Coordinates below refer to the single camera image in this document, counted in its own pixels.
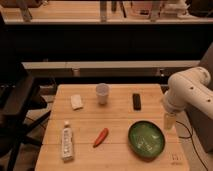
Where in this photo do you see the black eraser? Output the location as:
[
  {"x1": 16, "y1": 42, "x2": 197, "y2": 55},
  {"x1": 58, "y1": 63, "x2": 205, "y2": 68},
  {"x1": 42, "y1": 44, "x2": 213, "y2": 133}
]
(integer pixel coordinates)
[{"x1": 133, "y1": 93, "x2": 141, "y2": 110}]

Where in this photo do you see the white paper cup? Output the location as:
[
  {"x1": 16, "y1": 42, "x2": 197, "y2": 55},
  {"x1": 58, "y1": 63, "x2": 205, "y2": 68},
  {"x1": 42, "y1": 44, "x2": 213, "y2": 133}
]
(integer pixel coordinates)
[{"x1": 96, "y1": 83, "x2": 109, "y2": 105}]

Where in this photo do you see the black cable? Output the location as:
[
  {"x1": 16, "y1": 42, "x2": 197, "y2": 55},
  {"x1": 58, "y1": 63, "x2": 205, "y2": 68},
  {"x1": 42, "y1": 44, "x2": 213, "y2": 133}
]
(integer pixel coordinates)
[{"x1": 175, "y1": 119, "x2": 209, "y2": 171}]

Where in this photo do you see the green bowl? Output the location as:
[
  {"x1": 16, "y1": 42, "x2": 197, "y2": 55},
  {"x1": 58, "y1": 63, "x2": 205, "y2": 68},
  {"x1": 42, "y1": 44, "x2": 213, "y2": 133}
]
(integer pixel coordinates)
[{"x1": 128, "y1": 120, "x2": 165, "y2": 160}]

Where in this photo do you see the red chili pepper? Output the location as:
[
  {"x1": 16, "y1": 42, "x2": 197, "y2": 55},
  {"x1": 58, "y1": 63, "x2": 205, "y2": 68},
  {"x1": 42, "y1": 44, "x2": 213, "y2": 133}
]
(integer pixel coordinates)
[{"x1": 93, "y1": 128, "x2": 109, "y2": 147}]

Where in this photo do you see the black office chair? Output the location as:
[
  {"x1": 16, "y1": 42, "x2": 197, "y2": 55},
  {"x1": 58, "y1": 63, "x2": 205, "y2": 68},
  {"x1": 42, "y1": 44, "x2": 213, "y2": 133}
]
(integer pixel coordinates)
[{"x1": 0, "y1": 13, "x2": 53, "y2": 171}]

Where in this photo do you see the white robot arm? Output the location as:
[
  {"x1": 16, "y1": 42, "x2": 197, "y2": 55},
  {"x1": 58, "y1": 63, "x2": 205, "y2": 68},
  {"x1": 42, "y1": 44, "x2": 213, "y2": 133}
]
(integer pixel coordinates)
[{"x1": 162, "y1": 67, "x2": 213, "y2": 130}]

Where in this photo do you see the long grey bench rail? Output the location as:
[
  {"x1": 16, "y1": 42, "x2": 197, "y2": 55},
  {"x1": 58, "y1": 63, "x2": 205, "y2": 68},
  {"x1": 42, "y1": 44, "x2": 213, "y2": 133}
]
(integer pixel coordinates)
[{"x1": 23, "y1": 60, "x2": 199, "y2": 77}]

